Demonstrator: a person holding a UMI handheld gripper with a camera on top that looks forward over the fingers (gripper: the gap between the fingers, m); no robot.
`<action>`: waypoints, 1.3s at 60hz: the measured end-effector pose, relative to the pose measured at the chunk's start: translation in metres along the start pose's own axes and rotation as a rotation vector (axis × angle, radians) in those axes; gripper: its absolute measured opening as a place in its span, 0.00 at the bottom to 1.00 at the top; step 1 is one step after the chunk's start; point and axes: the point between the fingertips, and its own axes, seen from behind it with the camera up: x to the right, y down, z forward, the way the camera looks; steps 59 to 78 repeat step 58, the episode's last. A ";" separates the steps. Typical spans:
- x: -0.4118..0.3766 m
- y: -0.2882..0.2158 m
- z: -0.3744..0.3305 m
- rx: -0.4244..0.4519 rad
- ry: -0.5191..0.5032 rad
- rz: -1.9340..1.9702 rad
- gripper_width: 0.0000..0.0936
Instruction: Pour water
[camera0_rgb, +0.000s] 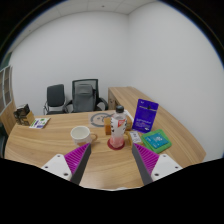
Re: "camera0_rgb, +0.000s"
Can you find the dark and tan carton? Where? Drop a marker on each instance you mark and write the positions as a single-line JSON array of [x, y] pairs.
[[23, 115]]

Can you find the wooden shelf unit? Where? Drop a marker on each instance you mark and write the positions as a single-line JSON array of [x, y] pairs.
[[6, 96]]

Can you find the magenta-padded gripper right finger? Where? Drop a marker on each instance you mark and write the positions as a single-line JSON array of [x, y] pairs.
[[165, 165]]

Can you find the wooden side desk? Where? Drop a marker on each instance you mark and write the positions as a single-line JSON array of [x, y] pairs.
[[125, 96]]

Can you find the green packet with blue print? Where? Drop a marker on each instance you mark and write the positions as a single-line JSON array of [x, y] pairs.
[[156, 141]]

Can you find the white mug with bear print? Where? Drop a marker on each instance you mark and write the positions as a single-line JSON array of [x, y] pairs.
[[80, 134]]

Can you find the purple pouch package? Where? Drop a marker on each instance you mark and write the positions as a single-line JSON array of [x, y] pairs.
[[145, 116]]

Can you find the clear drink bottle black cap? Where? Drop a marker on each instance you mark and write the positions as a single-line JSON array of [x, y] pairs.
[[118, 131]]

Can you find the small black office chair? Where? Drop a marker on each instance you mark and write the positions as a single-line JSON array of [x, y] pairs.
[[55, 96]]

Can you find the white and green leaflet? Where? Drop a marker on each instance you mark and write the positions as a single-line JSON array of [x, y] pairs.
[[39, 123]]

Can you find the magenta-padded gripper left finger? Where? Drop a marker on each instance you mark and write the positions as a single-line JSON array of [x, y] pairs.
[[58, 165]]

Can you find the grey backpack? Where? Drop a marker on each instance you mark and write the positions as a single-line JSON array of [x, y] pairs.
[[84, 98]]

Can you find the flat round red coaster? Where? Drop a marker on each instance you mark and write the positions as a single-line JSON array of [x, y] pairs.
[[110, 145]]

